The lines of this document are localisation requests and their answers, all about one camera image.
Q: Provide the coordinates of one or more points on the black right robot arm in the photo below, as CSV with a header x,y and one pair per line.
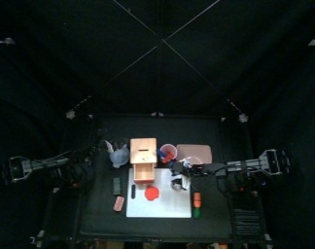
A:
x,y
246,165

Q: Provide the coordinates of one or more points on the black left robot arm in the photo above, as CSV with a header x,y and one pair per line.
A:
x,y
37,165

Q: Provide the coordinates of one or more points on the red play dough lump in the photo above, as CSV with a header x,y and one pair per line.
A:
x,y
151,193

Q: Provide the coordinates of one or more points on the red plastic utensil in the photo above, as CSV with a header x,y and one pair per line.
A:
x,y
166,159

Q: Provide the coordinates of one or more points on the red plastic cup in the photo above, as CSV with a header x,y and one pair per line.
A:
x,y
168,152

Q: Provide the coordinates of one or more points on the blue plastic utensil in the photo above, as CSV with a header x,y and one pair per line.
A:
x,y
160,153

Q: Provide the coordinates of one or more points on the pink rectangular tray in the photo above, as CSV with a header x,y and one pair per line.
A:
x,y
198,152

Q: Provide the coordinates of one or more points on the orange toy piece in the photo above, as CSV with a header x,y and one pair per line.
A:
x,y
197,199

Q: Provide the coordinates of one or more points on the green striped block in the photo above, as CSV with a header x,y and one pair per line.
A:
x,y
116,186

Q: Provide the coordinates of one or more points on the white cutting board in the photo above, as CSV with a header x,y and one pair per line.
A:
x,y
163,207

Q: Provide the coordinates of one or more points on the slim black stick tool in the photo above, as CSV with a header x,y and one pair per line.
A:
x,y
132,191

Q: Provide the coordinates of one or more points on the green toy piece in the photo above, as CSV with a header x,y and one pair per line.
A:
x,y
195,212

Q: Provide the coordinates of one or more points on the pink rectangular block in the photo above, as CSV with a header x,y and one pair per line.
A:
x,y
119,204

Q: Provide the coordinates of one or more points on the black printed label sheet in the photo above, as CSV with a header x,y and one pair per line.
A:
x,y
246,223

